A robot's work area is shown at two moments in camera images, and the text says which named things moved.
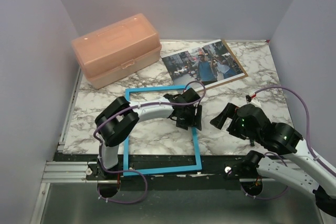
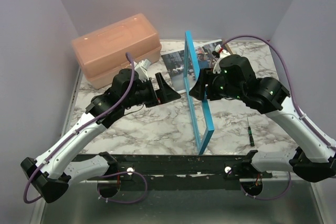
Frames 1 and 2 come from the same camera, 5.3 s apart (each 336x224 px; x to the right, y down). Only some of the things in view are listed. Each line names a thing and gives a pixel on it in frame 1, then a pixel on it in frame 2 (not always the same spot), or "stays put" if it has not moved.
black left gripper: x=195 y=121 to x=165 y=93
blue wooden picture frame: x=160 y=169 to x=187 y=41
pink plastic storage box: x=114 y=51 stays put
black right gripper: x=229 y=110 to x=206 y=76
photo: x=212 y=63 stays put
